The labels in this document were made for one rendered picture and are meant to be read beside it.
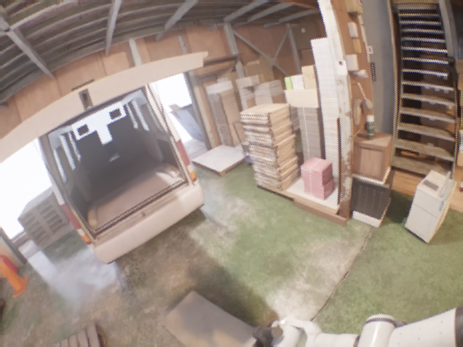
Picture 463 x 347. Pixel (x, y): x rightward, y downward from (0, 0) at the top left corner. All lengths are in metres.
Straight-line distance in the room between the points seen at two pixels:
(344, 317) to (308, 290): 0.39
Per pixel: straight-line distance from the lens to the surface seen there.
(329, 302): 1.73
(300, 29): 6.37
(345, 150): 1.84
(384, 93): 2.51
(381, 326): 0.51
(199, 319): 1.60
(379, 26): 2.49
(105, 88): 0.91
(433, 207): 2.01
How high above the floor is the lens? 1.58
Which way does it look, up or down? 27 degrees down
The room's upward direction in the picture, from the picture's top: 17 degrees counter-clockwise
